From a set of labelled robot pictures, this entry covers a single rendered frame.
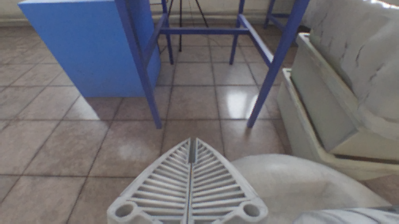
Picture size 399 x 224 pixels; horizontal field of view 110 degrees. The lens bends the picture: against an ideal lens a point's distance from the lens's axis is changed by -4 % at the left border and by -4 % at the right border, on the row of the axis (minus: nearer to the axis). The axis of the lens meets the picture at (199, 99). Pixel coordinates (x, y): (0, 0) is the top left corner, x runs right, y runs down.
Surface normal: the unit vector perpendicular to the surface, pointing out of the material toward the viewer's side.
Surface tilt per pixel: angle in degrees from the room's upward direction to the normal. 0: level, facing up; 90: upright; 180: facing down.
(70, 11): 90
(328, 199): 74
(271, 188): 69
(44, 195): 0
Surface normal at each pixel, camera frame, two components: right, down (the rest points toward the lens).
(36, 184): 0.01, -0.70
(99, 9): 0.02, 0.71
